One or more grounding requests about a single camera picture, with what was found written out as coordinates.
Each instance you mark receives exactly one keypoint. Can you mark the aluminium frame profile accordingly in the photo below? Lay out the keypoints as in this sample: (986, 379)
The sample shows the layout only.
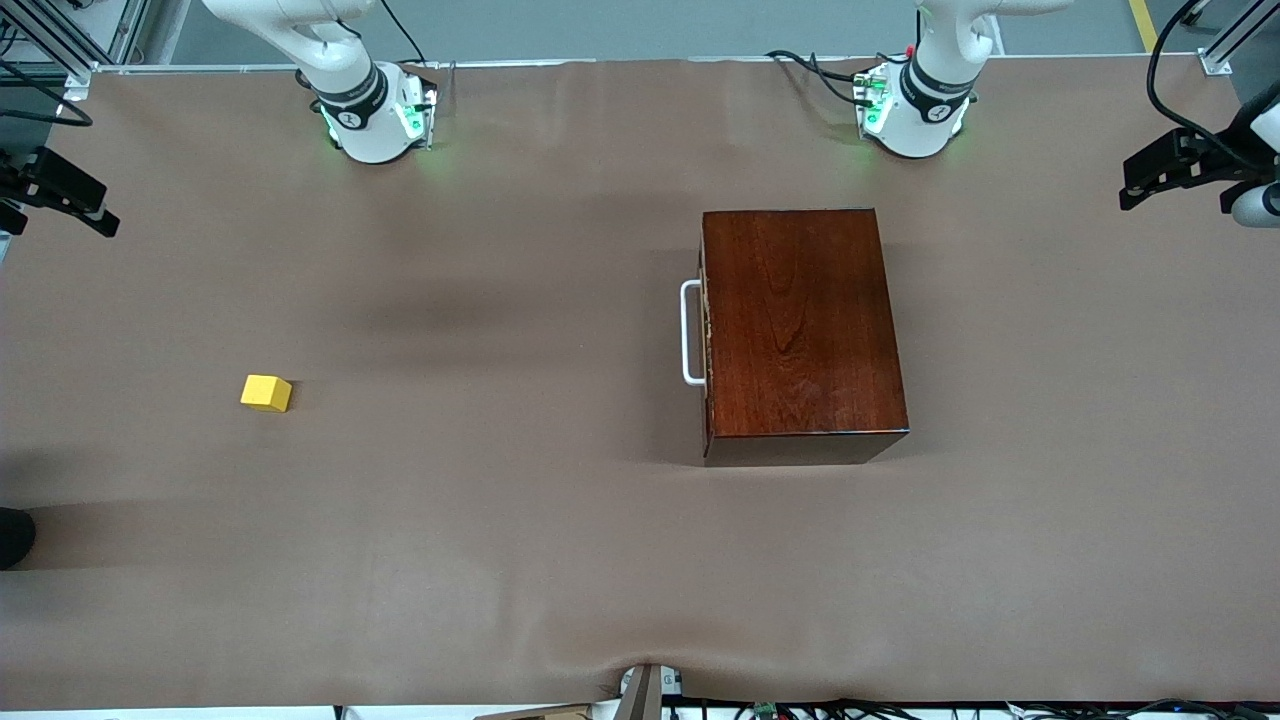
(78, 85)
(1215, 63)

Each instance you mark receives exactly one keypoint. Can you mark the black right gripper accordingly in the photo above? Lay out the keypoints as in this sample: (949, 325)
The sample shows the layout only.
(20, 183)

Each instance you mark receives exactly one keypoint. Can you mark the cardboard piece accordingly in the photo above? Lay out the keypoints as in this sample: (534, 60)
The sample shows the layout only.
(540, 714)

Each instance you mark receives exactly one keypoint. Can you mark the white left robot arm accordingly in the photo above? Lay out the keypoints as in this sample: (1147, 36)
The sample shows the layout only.
(920, 120)

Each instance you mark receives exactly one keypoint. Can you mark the dark brown wooden cabinet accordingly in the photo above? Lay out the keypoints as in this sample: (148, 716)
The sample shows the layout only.
(800, 320)

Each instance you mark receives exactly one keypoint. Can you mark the yellow block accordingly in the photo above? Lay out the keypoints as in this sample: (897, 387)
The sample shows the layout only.
(265, 393)

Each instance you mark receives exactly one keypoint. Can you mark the brown table cover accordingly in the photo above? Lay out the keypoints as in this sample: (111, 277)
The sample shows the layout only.
(500, 550)

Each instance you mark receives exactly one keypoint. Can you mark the grey metal bracket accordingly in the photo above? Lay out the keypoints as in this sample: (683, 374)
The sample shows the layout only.
(640, 695)

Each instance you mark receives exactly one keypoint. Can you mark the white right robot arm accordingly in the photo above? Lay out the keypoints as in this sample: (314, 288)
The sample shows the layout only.
(370, 130)

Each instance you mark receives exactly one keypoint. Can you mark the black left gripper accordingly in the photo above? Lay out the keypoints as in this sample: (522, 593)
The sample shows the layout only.
(1222, 158)

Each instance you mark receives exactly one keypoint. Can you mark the black shoe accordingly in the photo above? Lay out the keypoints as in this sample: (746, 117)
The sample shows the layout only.
(15, 538)

